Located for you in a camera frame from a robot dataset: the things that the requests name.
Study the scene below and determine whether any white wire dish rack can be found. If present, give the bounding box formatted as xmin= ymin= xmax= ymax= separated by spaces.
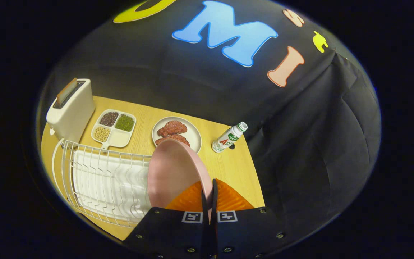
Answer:
xmin=52 ymin=138 xmax=153 ymax=229

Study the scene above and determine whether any pile of yellow soybeans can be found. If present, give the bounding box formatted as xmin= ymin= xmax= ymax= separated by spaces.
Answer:
xmin=94 ymin=127 xmax=111 ymax=142

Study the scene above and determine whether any pile of dark red beans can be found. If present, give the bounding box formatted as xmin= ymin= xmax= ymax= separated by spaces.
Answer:
xmin=100 ymin=112 xmax=119 ymax=127

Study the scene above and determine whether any black backdrop cloth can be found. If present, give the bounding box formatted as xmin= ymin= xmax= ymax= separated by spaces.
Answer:
xmin=36 ymin=0 xmax=382 ymax=245

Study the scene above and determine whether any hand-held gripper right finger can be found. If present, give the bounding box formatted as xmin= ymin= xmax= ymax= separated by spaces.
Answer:
xmin=211 ymin=179 xmax=290 ymax=259

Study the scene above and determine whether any pink plate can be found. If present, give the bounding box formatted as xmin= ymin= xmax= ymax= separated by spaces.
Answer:
xmin=147 ymin=139 xmax=213 ymax=223

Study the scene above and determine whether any white drink bottle green label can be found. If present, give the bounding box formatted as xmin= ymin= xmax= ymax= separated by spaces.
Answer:
xmin=211 ymin=122 xmax=248 ymax=153

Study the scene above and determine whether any beige round plate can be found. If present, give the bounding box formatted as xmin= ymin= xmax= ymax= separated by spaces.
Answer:
xmin=152 ymin=116 xmax=202 ymax=154

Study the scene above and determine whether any red meat piece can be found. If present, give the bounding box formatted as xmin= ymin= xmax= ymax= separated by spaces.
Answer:
xmin=155 ymin=134 xmax=190 ymax=147
xmin=157 ymin=121 xmax=188 ymax=138

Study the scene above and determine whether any pile of green beans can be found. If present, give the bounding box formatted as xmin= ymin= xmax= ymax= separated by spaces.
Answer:
xmin=115 ymin=114 xmax=135 ymax=132

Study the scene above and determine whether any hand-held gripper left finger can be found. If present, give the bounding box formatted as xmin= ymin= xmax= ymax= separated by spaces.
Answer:
xmin=123 ymin=180 xmax=211 ymax=259

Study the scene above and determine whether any brown toast slice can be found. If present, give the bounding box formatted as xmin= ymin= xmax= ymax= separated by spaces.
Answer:
xmin=56 ymin=78 xmax=78 ymax=105

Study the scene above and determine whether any white divided tray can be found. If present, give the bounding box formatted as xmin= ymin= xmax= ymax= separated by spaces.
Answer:
xmin=91 ymin=109 xmax=137 ymax=150

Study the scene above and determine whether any white toaster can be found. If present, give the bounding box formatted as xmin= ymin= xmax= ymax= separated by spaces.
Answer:
xmin=46 ymin=78 xmax=96 ymax=144

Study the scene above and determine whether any white drip tray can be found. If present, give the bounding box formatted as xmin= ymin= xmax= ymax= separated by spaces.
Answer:
xmin=72 ymin=149 xmax=153 ymax=222

